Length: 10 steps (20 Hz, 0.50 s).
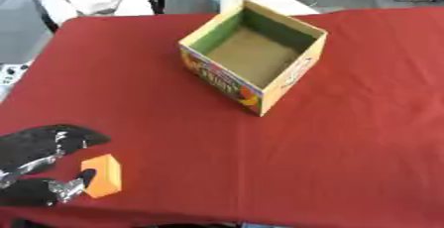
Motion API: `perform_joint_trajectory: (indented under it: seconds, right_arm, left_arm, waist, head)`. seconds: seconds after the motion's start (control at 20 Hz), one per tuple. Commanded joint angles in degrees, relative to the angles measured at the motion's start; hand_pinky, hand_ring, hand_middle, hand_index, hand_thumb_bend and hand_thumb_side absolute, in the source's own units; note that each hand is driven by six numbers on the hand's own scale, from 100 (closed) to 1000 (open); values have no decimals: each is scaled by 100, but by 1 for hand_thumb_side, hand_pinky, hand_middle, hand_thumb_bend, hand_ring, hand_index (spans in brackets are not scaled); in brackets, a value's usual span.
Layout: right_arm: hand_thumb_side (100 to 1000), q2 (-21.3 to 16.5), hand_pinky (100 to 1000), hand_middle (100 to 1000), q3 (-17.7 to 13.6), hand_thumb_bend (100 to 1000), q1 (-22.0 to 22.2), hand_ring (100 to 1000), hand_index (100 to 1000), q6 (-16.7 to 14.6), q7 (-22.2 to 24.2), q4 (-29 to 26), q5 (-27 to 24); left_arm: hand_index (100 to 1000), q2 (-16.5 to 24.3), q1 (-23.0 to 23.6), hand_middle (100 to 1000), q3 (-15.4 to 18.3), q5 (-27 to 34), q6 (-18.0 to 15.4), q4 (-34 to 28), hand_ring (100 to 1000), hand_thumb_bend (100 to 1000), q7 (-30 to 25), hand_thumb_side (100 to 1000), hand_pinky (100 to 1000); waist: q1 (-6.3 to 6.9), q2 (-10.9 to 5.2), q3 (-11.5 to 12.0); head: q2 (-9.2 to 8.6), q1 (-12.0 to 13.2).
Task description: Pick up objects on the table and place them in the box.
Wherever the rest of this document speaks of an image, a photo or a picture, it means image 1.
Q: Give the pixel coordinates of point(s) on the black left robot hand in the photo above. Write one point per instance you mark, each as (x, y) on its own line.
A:
(29, 146)

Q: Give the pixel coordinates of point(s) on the open cardboard box green inside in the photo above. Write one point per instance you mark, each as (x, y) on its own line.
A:
(254, 56)

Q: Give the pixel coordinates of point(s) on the grey device with knobs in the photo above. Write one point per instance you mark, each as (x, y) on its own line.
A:
(11, 73)

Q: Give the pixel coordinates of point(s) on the orange rectangular block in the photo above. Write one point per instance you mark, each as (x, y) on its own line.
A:
(104, 176)

